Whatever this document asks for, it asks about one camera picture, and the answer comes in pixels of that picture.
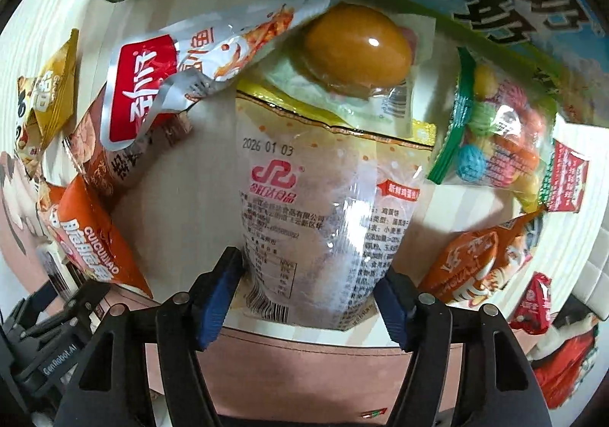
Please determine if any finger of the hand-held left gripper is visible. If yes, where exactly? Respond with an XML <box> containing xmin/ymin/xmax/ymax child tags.
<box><xmin>14</xmin><ymin>280</ymin><xmax>112</xmax><ymax>328</ymax></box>

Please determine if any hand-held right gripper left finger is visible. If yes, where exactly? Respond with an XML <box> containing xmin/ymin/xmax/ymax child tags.
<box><xmin>52</xmin><ymin>246</ymin><xmax>246</xmax><ymax>427</ymax></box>

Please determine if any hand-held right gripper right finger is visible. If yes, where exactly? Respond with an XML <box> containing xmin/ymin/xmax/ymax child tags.
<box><xmin>373</xmin><ymin>267</ymin><xmax>555</xmax><ymax>427</ymax></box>

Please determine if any clear egg cake packet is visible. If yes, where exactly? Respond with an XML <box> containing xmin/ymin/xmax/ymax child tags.
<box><xmin>235</xmin><ymin>91</ymin><xmax>436</xmax><ymax>333</ymax></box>

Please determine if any red spicy strip packet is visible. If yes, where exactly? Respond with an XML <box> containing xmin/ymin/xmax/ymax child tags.
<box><xmin>540</xmin><ymin>139</ymin><xmax>591</xmax><ymax>213</ymax></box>
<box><xmin>509</xmin><ymin>272</ymin><xmax>553</xmax><ymax>335</ymax></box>

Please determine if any orange snack packet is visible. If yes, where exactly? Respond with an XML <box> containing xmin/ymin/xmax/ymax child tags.
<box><xmin>416</xmin><ymin>208</ymin><xmax>545</xmax><ymax>313</ymax></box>
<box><xmin>40</xmin><ymin>174</ymin><xmax>155</xmax><ymax>299</ymax></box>

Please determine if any pink printed blanket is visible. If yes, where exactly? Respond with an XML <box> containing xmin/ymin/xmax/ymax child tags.
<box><xmin>0</xmin><ymin>151</ymin><xmax>601</xmax><ymax>427</ymax></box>

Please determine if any brown snack packet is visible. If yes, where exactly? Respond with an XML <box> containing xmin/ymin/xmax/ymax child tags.
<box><xmin>67</xmin><ymin>89</ymin><xmax>191</xmax><ymax>204</ymax></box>

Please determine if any colourful candy ball bag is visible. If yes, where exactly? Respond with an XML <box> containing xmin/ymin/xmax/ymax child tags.
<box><xmin>427</xmin><ymin>46</ymin><xmax>557</xmax><ymax>213</ymax></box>

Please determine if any small yellow snack packet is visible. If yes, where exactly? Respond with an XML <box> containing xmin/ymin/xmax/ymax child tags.
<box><xmin>16</xmin><ymin>29</ymin><xmax>79</xmax><ymax>180</ymax></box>

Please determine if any silver red fish snack packet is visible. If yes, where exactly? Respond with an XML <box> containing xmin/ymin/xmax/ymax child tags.
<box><xmin>102</xmin><ymin>0</ymin><xmax>343</xmax><ymax>152</ymax></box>

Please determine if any clear braised egg packet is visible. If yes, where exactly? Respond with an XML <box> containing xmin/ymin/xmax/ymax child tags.
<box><xmin>264</xmin><ymin>1</ymin><xmax>436</xmax><ymax>137</ymax></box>

